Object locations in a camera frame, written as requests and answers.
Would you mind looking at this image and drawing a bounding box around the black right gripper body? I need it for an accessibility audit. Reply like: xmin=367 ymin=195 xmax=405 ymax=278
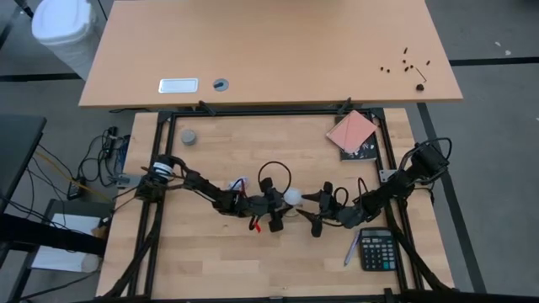
xmin=328 ymin=201 xmax=368 ymax=229

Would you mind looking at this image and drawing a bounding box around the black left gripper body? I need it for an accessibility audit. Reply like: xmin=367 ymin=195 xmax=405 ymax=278
xmin=235 ymin=194 xmax=290 ymax=219

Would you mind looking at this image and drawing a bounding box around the white lightbulb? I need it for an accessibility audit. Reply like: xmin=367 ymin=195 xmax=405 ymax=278
xmin=283 ymin=187 xmax=303 ymax=206

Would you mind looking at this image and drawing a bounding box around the purple pen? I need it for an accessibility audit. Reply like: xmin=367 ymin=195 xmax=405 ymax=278
xmin=343 ymin=230 xmax=361 ymax=268

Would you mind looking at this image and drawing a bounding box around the black calculator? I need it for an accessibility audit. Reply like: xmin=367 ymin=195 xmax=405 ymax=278
xmin=358 ymin=227 xmax=399 ymax=273

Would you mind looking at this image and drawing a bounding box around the beige wooden desk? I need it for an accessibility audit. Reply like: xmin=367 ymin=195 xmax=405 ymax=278
xmin=78 ymin=0 xmax=464 ymax=110

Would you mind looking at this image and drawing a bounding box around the black power adapter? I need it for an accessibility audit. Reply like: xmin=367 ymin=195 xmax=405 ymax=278
xmin=67 ymin=176 xmax=88 ymax=201

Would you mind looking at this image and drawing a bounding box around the white floor box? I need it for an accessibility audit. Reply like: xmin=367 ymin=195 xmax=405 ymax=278
xmin=31 ymin=212 xmax=102 ymax=274

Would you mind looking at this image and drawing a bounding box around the black side desk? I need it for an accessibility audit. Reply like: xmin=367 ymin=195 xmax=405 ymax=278
xmin=0 ymin=114 xmax=48 ymax=211

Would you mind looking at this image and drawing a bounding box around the white trash bin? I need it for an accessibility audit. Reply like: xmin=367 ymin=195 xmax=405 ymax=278
xmin=31 ymin=0 xmax=102 ymax=81

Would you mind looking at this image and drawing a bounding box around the black left wrist camera cable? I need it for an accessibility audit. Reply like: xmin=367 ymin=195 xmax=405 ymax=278
xmin=257 ymin=161 xmax=293 ymax=194

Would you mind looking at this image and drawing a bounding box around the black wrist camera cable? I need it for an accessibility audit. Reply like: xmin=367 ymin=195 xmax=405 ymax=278
xmin=332 ymin=176 xmax=371 ymax=211
xmin=257 ymin=161 xmax=293 ymax=194

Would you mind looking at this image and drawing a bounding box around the white lamp power cord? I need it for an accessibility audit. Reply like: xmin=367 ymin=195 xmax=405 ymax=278
xmin=227 ymin=176 xmax=250 ymax=193

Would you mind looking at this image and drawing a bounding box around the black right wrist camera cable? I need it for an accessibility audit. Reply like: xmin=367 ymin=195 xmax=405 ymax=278
xmin=332 ymin=176 xmax=371 ymax=211

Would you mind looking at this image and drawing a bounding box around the black aluminium table frame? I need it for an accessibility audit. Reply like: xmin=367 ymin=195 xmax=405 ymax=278
xmin=99 ymin=107 xmax=458 ymax=303

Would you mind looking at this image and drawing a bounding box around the black floor cable bundle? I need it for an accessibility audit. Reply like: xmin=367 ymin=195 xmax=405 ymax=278
xmin=77 ymin=125 xmax=127 ymax=190

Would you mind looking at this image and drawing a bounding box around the yellow floor cable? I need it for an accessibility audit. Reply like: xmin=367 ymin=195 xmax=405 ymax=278
xmin=35 ymin=149 xmax=110 ymax=203

